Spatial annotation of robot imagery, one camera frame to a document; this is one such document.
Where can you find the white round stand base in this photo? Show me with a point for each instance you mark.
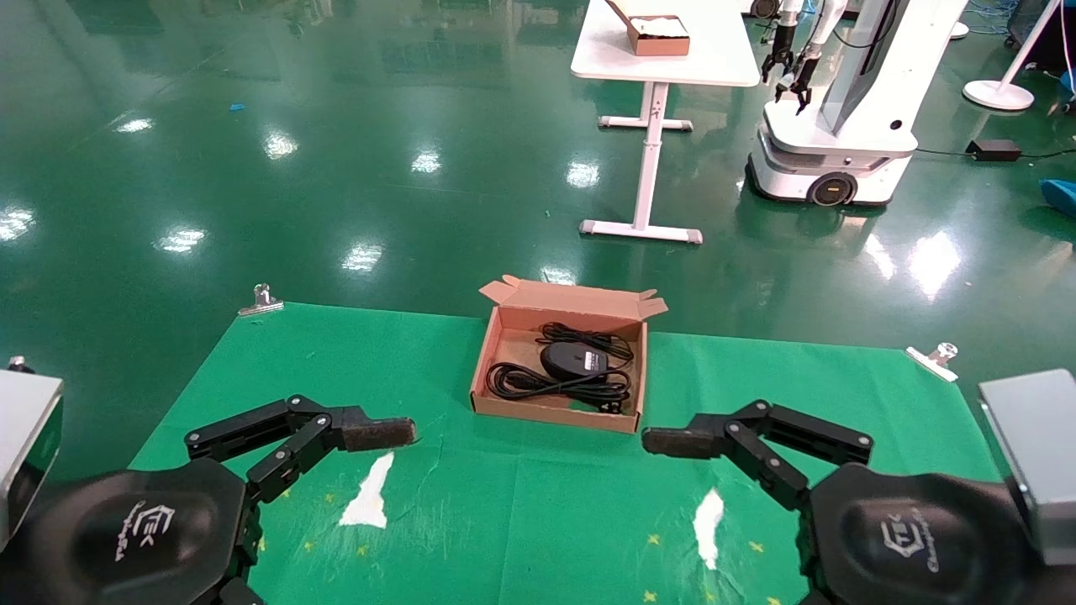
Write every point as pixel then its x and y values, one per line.
pixel 958 30

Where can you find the silver metal table clip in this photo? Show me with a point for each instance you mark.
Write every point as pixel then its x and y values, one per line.
pixel 933 363
pixel 262 301

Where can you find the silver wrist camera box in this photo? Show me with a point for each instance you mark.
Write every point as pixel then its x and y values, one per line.
pixel 25 445
pixel 1034 454

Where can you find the open brown cardboard box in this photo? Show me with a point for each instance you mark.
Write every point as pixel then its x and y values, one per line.
pixel 513 336

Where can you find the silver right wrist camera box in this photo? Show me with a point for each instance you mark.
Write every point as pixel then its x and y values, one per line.
pixel 1034 454

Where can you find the white wheeled background robot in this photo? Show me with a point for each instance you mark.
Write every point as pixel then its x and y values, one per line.
pixel 841 160

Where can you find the white height-adjustable table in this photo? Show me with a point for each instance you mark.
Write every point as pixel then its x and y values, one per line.
pixel 706 59

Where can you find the black round wheel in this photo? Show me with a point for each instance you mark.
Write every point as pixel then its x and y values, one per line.
pixel 765 7

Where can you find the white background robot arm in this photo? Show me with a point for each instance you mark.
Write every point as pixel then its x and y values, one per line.
pixel 826 21
pixel 790 10

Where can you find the dark background furniture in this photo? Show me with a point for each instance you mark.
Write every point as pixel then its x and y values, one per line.
pixel 1056 50

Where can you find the small brown cardboard box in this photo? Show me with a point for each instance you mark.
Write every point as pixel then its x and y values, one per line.
pixel 660 44

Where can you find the black power brick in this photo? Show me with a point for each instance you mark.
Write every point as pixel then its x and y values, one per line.
pixel 994 149

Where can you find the white packing material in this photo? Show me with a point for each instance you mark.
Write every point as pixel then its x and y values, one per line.
pixel 657 25

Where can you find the black background robot gripper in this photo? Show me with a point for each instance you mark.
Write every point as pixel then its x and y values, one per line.
pixel 782 42
pixel 805 71

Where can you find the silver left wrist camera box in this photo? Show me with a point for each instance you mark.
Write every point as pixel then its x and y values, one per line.
pixel 25 445

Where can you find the white floor stand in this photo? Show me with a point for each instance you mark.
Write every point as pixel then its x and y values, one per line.
pixel 999 94

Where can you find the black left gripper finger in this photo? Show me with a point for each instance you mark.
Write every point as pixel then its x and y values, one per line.
pixel 374 433

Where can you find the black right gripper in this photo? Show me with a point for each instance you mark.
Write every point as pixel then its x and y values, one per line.
pixel 908 538

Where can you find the green table cloth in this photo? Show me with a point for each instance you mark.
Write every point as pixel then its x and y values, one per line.
pixel 546 504

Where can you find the blue floor object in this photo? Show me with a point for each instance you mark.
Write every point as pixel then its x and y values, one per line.
pixel 1062 197

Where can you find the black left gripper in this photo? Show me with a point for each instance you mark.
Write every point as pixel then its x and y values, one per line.
pixel 126 538

